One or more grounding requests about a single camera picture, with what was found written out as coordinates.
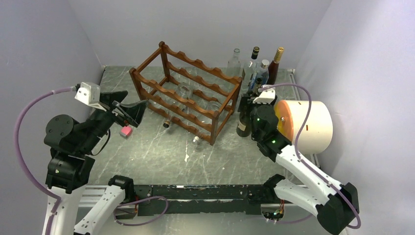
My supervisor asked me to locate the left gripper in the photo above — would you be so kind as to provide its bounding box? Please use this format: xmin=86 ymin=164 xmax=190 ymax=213
xmin=77 ymin=90 xmax=149 ymax=152

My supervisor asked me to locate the dark green wine bottle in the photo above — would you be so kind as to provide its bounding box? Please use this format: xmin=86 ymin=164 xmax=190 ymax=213
xmin=251 ymin=77 xmax=262 ymax=94
xmin=236 ymin=109 xmax=252 ymax=137

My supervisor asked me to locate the blue square glass bottle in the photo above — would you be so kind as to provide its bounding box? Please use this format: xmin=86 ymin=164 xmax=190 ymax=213
xmin=249 ymin=59 xmax=270 ymax=90

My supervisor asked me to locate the clear round glass bottle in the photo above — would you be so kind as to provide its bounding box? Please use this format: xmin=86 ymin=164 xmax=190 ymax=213
xmin=225 ymin=48 xmax=241 ymax=77

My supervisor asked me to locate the clear square whisky bottle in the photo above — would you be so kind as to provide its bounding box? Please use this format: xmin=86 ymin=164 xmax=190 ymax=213
xmin=241 ymin=46 xmax=260 ymax=90

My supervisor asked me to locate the brown bottle gold foil top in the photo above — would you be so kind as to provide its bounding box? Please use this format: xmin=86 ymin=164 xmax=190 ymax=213
xmin=266 ymin=47 xmax=284 ymax=85

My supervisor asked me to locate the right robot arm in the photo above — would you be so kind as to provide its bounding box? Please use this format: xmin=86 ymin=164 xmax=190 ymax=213
xmin=238 ymin=89 xmax=361 ymax=235

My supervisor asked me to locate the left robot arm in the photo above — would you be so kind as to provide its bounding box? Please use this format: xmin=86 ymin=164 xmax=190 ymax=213
xmin=43 ymin=91 xmax=148 ymax=235

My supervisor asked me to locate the clear bottle white cap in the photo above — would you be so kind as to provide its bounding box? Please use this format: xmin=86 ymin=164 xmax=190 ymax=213
xmin=192 ymin=102 xmax=221 ymax=145

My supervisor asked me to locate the brown wooden wine rack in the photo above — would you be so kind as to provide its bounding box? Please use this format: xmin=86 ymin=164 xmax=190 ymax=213
xmin=129 ymin=42 xmax=242 ymax=145

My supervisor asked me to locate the clear bottle cork stopper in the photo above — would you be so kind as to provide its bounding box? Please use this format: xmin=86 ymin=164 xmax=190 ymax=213
xmin=163 ymin=83 xmax=193 ymax=128

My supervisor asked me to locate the pink eraser block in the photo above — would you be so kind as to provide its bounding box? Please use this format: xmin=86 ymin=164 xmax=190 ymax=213
xmin=119 ymin=126 xmax=133 ymax=139

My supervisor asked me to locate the white cylinder orange yellow end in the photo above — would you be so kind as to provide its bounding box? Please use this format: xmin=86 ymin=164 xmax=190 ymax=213
xmin=274 ymin=100 xmax=333 ymax=155

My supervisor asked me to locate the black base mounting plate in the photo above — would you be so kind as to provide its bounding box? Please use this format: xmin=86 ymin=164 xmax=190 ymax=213
xmin=115 ymin=185 xmax=280 ymax=219

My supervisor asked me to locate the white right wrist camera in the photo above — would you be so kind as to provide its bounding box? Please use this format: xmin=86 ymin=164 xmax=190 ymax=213
xmin=253 ymin=88 xmax=276 ymax=104

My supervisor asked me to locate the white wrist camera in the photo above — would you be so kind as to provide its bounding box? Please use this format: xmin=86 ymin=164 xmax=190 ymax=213
xmin=253 ymin=88 xmax=276 ymax=104
xmin=74 ymin=82 xmax=103 ymax=110

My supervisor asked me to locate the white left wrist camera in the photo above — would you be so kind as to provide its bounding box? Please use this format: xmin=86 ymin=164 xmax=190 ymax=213
xmin=74 ymin=82 xmax=103 ymax=110

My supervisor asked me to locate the aluminium rail frame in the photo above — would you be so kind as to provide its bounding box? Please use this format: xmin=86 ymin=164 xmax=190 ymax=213
xmin=287 ymin=69 xmax=302 ymax=101

